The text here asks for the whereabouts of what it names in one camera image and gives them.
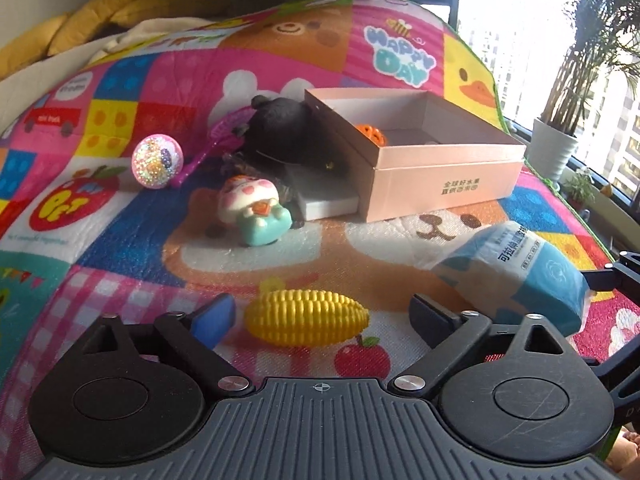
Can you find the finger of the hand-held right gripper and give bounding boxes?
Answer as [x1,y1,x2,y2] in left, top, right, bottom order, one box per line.
[582,252,640,292]
[585,347,640,404]

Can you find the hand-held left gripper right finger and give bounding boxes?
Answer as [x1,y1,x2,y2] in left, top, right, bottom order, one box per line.
[392,294,586,397]

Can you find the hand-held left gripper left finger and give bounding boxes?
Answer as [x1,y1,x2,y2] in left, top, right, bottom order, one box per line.
[82,294,253,395]

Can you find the yellow toy corn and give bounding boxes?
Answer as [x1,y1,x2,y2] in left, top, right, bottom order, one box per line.
[244,289,371,348]

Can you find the blue and white tissue pack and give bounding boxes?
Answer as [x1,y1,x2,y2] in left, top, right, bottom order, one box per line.
[431,220,592,336]

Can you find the white and teal squishy toy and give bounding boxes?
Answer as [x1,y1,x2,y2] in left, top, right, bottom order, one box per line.
[217,175,293,247]

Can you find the pink cardboard box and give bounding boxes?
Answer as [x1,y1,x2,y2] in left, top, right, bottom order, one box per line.
[304,87,528,223]

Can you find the white box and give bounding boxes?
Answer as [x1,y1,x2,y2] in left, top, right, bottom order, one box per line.
[285,165,361,222]

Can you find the black plush toy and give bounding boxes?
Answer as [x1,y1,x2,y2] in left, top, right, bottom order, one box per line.
[242,94,351,176]

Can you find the small potted plant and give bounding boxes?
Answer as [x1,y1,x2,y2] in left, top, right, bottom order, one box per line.
[562,167,601,211]

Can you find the potted palm in white pot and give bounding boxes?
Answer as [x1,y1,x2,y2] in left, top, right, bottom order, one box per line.
[530,0,640,181]

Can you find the glitter ball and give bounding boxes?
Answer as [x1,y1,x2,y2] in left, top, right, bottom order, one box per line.
[131,134,185,191]

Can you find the purple toy brush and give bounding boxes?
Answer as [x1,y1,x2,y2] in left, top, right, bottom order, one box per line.
[177,107,251,183]

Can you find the orange toy ball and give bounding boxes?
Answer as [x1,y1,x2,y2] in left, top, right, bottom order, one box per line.
[355,122,388,148]

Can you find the colourful printed play mat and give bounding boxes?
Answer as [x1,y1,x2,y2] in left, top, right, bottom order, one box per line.
[0,0,640,461]

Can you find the cream blanket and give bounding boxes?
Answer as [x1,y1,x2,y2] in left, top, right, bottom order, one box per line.
[87,17,216,63]

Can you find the yellow pillow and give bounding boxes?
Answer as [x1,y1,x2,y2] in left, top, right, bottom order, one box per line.
[0,12,68,78]
[47,0,148,56]
[110,0,226,28]

